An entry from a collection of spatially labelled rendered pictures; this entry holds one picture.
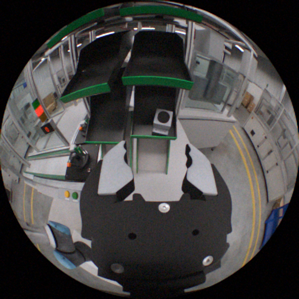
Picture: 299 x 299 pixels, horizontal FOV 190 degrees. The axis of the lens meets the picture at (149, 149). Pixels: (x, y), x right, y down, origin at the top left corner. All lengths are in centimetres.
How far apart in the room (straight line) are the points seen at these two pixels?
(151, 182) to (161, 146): 24
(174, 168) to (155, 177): 13
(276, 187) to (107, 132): 394
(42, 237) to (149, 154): 61
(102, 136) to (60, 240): 47
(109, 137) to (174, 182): 43
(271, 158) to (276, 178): 68
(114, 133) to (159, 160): 24
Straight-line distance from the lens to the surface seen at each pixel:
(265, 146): 381
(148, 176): 58
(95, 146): 63
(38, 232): 48
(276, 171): 374
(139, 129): 30
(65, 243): 51
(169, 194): 57
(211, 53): 117
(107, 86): 17
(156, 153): 42
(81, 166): 58
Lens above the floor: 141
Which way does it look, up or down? 56 degrees down
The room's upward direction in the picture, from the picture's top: 2 degrees clockwise
